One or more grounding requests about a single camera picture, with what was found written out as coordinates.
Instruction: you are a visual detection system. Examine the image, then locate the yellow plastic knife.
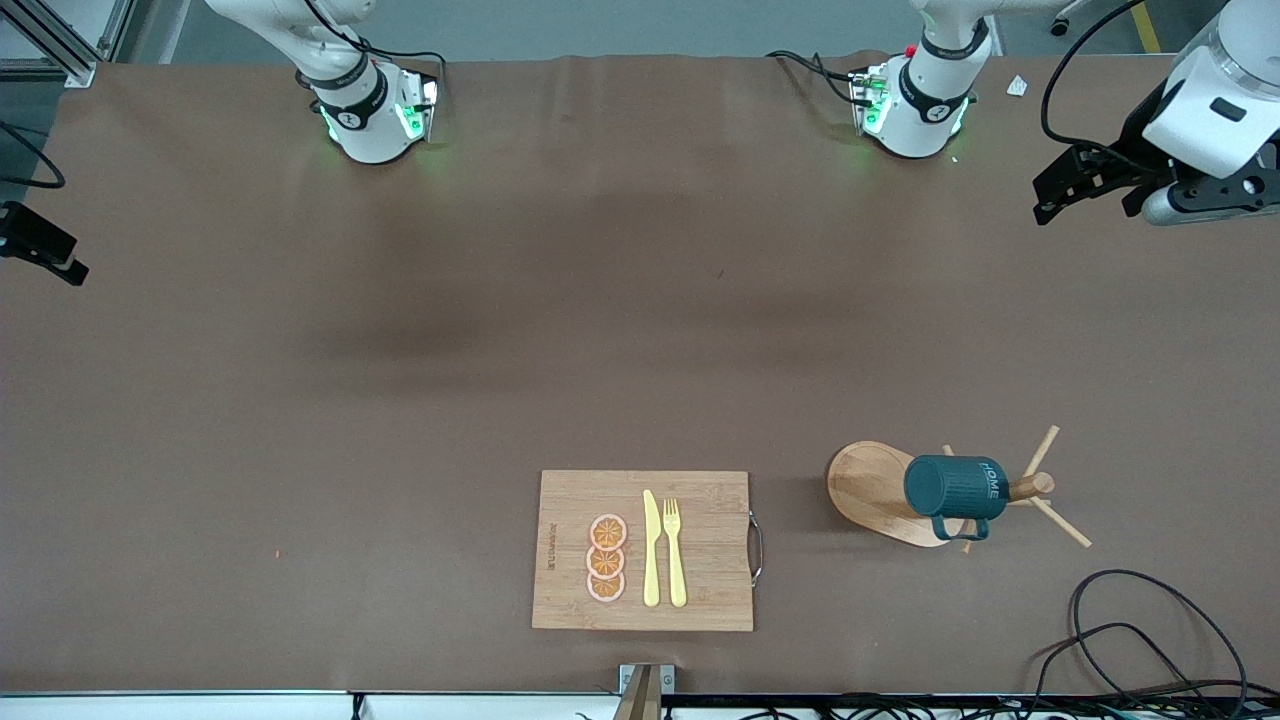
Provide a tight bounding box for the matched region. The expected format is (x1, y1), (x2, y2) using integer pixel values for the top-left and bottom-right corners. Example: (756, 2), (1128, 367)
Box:
(643, 489), (662, 608)

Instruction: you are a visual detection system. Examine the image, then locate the black looped cable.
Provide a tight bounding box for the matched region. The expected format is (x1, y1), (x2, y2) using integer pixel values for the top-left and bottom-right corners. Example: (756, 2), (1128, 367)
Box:
(1028, 622), (1216, 716)
(1070, 569), (1251, 706)

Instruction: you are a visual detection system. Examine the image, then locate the aluminium frame profile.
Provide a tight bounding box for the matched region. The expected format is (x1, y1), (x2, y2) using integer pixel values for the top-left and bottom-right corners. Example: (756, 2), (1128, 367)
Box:
(0, 0), (136, 89)

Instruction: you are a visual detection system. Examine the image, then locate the yellow plastic fork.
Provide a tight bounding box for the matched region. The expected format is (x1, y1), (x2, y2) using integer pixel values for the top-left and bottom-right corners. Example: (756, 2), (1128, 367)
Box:
(662, 498), (689, 608)

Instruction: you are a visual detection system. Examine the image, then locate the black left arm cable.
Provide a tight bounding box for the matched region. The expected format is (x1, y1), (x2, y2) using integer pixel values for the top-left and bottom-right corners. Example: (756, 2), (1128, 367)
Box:
(1040, 0), (1151, 163)

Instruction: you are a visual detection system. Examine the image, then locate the dark teal cup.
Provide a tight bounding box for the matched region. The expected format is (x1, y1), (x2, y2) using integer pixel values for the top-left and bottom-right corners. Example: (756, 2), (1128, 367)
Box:
(903, 455), (1011, 543)

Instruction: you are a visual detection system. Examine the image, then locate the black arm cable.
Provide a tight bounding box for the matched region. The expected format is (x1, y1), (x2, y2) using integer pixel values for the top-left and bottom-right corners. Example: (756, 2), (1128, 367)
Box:
(1040, 0), (1151, 163)
(0, 120), (67, 191)

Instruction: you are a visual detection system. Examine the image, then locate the wooden cup rack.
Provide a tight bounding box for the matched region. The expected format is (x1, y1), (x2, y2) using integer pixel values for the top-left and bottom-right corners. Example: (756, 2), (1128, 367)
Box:
(826, 425), (1093, 556)

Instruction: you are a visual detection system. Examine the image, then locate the black left base cable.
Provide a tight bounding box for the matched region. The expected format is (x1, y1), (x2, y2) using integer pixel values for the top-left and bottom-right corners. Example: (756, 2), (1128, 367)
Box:
(765, 50), (866, 106)

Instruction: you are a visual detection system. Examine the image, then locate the wooden cutting board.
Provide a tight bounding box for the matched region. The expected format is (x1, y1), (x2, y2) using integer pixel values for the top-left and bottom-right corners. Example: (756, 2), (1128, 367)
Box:
(531, 470), (766, 633)

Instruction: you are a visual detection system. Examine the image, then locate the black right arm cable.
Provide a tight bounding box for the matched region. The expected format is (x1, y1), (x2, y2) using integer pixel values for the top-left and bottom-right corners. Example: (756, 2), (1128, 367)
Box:
(0, 120), (67, 191)

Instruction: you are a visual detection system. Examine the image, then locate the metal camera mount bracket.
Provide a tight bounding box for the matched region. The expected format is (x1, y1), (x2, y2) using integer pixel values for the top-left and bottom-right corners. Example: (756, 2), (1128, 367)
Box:
(612, 663), (676, 720)

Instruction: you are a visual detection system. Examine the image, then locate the black base cable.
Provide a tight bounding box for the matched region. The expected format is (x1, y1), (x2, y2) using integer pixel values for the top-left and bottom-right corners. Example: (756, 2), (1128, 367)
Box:
(300, 0), (448, 96)
(765, 50), (866, 106)

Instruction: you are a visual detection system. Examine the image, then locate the black right base cable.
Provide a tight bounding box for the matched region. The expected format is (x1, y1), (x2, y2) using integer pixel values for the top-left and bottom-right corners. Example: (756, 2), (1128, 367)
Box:
(300, 0), (448, 96)

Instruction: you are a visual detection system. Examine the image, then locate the black cable bundle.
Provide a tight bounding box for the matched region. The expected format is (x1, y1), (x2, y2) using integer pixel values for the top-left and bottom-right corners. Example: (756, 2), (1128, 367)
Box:
(575, 695), (1280, 720)

